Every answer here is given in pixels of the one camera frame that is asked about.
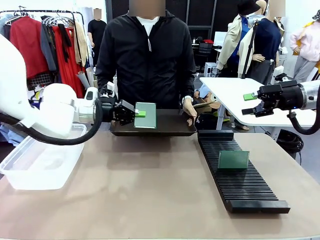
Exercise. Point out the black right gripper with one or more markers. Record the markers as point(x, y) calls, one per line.
point(282, 96)

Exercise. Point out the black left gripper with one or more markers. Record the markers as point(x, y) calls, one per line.
point(110, 111)

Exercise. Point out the green PCB board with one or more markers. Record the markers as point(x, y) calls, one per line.
point(233, 160)
point(150, 117)

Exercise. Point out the black plastic tray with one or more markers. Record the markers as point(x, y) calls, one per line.
point(170, 125)

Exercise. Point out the person's left forearm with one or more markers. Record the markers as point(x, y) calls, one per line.
point(188, 85)

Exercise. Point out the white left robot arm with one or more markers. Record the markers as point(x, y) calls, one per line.
point(15, 82)

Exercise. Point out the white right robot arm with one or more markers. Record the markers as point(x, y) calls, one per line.
point(312, 93)

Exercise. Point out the person's right forearm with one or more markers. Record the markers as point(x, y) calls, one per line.
point(105, 80)

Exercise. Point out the person's right hand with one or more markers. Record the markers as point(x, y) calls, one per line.
point(114, 122)

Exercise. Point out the person's left hand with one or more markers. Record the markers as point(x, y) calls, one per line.
point(189, 107)

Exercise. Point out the white background table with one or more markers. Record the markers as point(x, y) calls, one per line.
point(225, 92)

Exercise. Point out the white computer tower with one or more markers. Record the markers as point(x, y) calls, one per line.
point(210, 69)

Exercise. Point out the person in black jacket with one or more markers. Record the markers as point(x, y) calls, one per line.
point(147, 62)

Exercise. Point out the white wristwatch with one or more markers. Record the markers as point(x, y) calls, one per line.
point(188, 98)

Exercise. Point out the mannequin with navy top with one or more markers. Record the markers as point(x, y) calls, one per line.
point(267, 45)

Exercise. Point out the mannequin with beige coat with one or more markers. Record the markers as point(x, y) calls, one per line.
point(231, 45)

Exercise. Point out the cardboard tube roll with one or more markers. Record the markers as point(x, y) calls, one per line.
point(83, 78)

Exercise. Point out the black office chair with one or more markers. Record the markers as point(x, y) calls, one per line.
point(203, 52)

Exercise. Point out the white monitor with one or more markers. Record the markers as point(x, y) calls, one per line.
point(220, 38)

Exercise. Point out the mannequin with pink hoodie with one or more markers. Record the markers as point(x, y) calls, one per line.
point(306, 50)

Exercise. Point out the red hanging dress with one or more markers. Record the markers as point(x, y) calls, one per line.
point(68, 72)

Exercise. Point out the black slotted PCB rack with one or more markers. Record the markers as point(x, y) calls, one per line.
point(240, 185)

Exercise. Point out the beige hanging coat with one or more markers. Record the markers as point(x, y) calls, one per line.
point(79, 45)

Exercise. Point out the bystander in black t-shirt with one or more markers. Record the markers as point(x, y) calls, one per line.
point(96, 30)

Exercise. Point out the black bucket hat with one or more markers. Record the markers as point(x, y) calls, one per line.
point(247, 7)

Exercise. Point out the plaid skirt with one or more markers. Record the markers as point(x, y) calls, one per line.
point(40, 80)

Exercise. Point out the clear plastic box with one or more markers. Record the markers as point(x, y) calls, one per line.
point(42, 160)

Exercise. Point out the black hanging scarf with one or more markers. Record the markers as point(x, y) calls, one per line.
point(64, 42)

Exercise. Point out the grey hanging coat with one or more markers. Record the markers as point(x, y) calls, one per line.
point(48, 50)

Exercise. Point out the red hanging jacket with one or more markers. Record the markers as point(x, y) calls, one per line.
point(27, 47)

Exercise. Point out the black metal clothes rack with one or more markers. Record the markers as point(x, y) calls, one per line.
point(40, 11)

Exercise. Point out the light blue hanging garment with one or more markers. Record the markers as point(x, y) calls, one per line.
point(6, 23)

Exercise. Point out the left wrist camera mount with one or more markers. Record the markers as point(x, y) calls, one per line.
point(109, 88)

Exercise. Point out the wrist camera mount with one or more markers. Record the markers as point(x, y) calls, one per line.
point(282, 78)
point(109, 88)

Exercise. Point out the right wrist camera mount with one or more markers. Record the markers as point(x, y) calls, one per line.
point(282, 78)

